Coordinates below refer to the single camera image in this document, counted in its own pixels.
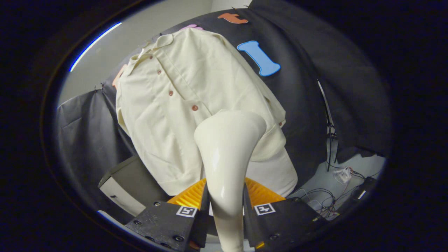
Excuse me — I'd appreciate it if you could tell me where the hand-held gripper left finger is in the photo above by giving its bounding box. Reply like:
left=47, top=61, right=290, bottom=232
left=125, top=177, right=210, bottom=252

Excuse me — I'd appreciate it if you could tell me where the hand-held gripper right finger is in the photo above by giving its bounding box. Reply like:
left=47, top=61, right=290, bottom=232
left=243, top=177, right=329, bottom=250

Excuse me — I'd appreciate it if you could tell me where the cream button-up shirt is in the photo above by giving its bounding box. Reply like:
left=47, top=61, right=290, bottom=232
left=115, top=28, right=287, bottom=196

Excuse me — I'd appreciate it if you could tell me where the white mannequin torso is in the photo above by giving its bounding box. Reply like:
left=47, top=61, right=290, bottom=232
left=245, top=122, right=298, bottom=198

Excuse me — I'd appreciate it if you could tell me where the grey cabinet with drawers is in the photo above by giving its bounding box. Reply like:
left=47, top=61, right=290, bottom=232
left=98, top=155, right=172, bottom=217

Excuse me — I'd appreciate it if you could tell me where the black power box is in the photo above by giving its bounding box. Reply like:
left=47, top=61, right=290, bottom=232
left=351, top=177, right=377, bottom=201

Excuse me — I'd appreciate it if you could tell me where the thin black stand pole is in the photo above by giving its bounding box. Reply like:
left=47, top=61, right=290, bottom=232
left=317, top=80, right=337, bottom=172

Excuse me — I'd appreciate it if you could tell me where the black backdrop cloth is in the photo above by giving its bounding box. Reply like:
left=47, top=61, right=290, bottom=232
left=56, top=0, right=391, bottom=224

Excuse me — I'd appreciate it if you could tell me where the tangle of floor cables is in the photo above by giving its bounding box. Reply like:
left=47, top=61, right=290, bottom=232
left=297, top=166, right=377, bottom=219

